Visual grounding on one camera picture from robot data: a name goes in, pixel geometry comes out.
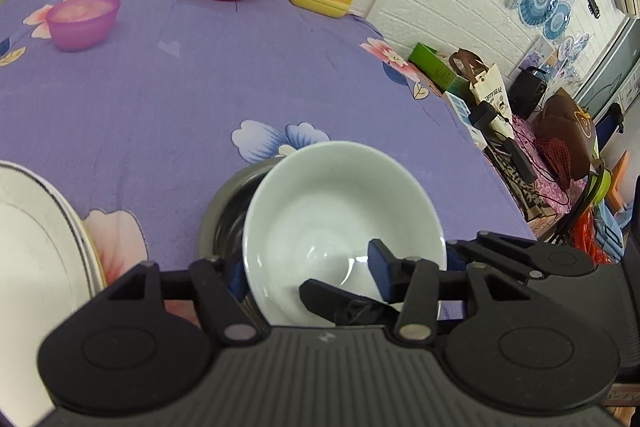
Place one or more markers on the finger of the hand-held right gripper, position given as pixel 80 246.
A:
pixel 510 252
pixel 350 307

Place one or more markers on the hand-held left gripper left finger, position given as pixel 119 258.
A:
pixel 220 302

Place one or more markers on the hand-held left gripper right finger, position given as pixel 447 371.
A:
pixel 381 267

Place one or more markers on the red patterned white bowl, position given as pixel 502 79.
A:
pixel 325 207

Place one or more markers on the stainless steel bowl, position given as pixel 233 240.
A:
pixel 225 217

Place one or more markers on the white floral plate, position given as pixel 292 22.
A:
pixel 94 257

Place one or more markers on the white plate with rim line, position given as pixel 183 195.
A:
pixel 30 257

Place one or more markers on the checkered pink cloth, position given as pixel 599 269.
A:
pixel 545 219

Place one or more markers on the brown striped cloth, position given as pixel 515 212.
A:
pixel 520 197

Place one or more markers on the orange plastic item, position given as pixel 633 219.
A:
pixel 585 234

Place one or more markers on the black rectangular box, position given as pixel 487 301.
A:
pixel 520 162

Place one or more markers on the dark red mesh cloth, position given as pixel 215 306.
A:
pixel 555 157

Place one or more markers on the green plastic item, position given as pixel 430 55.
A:
pixel 599 187

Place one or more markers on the brown bag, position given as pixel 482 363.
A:
pixel 575 132

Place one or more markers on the black power adapter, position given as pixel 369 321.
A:
pixel 483 114

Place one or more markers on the white power strip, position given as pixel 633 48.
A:
pixel 460 109

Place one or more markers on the cream tote bag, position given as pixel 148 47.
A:
pixel 495 99

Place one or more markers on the black speaker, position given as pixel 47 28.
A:
pixel 530 94

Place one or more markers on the green box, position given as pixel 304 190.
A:
pixel 430 62

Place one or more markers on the purple floral tablecloth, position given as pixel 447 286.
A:
pixel 200 82

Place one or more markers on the medium blue fan decoration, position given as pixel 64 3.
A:
pixel 557 22

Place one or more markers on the pink plastic bowl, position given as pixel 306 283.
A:
pixel 80 29

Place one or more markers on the wall poster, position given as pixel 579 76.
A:
pixel 539 54

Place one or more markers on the black wall hook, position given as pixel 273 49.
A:
pixel 593 5

